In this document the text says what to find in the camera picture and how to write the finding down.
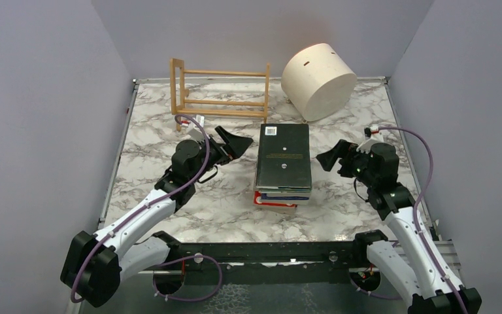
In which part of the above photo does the wooden dowel rack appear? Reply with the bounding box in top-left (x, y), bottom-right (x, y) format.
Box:
top-left (169, 58), bottom-right (271, 122)

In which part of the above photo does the dark green hardcover book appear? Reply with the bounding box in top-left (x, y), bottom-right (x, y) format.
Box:
top-left (255, 124), bottom-right (312, 190)

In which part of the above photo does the blue cover paperback book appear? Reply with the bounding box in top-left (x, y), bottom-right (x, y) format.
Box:
top-left (258, 191), bottom-right (311, 203)

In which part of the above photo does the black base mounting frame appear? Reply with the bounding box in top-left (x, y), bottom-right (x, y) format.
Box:
top-left (149, 231), bottom-right (381, 290)

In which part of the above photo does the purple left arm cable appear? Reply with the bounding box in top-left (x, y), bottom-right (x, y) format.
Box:
top-left (69, 113), bottom-right (212, 304)

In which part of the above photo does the cream cylindrical lamp shade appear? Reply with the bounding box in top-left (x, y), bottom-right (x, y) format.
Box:
top-left (281, 43), bottom-right (358, 122)

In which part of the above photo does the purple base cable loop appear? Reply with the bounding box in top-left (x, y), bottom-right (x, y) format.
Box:
top-left (152, 254), bottom-right (224, 304)

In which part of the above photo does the red spine paperback book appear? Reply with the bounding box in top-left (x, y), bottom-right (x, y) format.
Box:
top-left (253, 191), bottom-right (297, 210)

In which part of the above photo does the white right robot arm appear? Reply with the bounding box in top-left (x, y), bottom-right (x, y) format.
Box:
top-left (316, 140), bottom-right (482, 313)

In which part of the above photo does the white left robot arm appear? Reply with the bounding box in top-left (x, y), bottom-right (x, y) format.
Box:
top-left (60, 126), bottom-right (253, 307)

